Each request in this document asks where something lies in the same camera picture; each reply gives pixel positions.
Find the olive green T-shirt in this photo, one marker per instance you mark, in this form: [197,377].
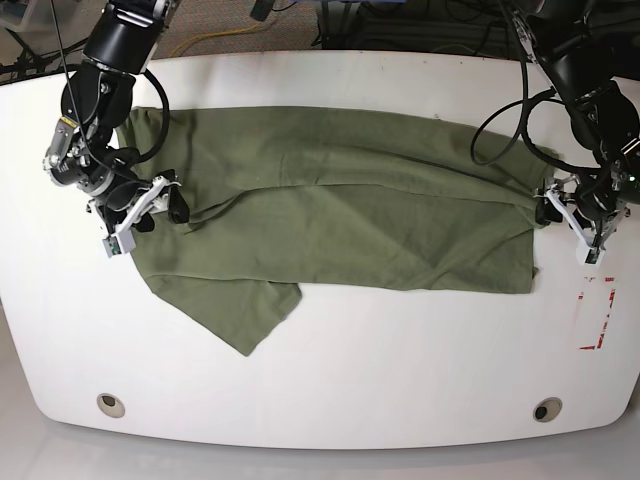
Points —
[283,196]

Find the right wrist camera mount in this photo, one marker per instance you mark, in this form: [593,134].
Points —
[119,237]

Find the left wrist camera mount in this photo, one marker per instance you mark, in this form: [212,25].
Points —
[558,202]

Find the black tripod stand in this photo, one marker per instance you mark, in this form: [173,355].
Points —
[31,65]

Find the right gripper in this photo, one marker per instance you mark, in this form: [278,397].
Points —
[112,208]

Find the right table cable grommet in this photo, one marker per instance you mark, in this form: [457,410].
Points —
[547,410]

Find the left table cable grommet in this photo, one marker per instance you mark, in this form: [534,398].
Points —
[110,405]

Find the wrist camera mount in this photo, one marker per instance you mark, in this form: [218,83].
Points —
[558,202]
[119,237]

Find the red tape rectangle marking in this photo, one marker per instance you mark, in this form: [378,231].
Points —
[593,312]

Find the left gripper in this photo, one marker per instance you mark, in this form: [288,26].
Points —
[591,209]

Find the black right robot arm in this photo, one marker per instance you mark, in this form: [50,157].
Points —
[96,100]

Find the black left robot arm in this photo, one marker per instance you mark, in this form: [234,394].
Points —
[566,40]

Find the table cable grommet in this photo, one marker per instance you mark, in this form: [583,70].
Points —
[547,410]
[110,405]

